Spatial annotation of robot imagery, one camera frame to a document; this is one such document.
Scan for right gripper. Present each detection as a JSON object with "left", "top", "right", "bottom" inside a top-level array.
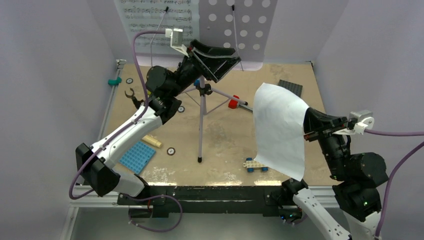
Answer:
[{"left": 300, "top": 103, "right": 350, "bottom": 178}]

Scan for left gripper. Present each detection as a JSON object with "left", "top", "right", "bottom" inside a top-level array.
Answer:
[{"left": 168, "top": 39, "right": 239, "bottom": 98}]

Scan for sheet music page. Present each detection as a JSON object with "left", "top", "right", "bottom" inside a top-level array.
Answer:
[
  {"left": 114, "top": 0, "right": 200, "bottom": 46},
  {"left": 253, "top": 83, "right": 309, "bottom": 181}
]

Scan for lilac music stand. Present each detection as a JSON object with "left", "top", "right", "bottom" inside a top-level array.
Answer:
[{"left": 114, "top": 0, "right": 279, "bottom": 164}]

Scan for black microphone stand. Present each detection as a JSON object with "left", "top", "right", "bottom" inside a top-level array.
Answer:
[{"left": 124, "top": 87, "right": 144, "bottom": 110}]

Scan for cream toy microphone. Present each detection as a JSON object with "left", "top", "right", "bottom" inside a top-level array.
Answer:
[{"left": 141, "top": 135, "right": 163, "bottom": 149}]

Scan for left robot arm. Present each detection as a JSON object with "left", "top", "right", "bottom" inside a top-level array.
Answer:
[{"left": 75, "top": 40, "right": 241, "bottom": 205}]

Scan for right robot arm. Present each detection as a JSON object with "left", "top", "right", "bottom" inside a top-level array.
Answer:
[{"left": 280, "top": 107, "right": 389, "bottom": 240}]

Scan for blue white brick stack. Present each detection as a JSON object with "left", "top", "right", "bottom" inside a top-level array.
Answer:
[{"left": 193, "top": 78, "right": 200, "bottom": 87}]

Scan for dark grey building baseplate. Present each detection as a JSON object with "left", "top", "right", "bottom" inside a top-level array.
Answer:
[{"left": 277, "top": 79, "right": 303, "bottom": 97}]

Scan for grey girder red brick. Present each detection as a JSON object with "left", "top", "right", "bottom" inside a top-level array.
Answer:
[{"left": 228, "top": 95, "right": 253, "bottom": 113}]

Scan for white brick car blue wheels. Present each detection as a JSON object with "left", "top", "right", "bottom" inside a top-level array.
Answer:
[{"left": 242, "top": 157, "right": 269, "bottom": 173}]

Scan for teal brick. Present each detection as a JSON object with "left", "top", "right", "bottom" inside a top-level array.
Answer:
[{"left": 107, "top": 76, "right": 122, "bottom": 86}]

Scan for light blue building baseplate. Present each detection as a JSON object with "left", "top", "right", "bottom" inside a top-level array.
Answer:
[{"left": 119, "top": 141, "right": 156, "bottom": 175}]

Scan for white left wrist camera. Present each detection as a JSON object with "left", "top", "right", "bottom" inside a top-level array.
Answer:
[{"left": 165, "top": 28, "right": 188, "bottom": 56}]

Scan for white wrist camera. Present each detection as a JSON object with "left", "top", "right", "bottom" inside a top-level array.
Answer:
[
  {"left": 333, "top": 110, "right": 375, "bottom": 136},
  {"left": 165, "top": 28, "right": 188, "bottom": 56}
]

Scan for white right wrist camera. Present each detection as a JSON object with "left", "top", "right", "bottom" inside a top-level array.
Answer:
[{"left": 333, "top": 110, "right": 375, "bottom": 136}]

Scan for black table front rail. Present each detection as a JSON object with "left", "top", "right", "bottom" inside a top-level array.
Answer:
[{"left": 117, "top": 185, "right": 306, "bottom": 222}]

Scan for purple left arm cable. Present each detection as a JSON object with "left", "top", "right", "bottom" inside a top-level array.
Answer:
[{"left": 68, "top": 30, "right": 184, "bottom": 234}]

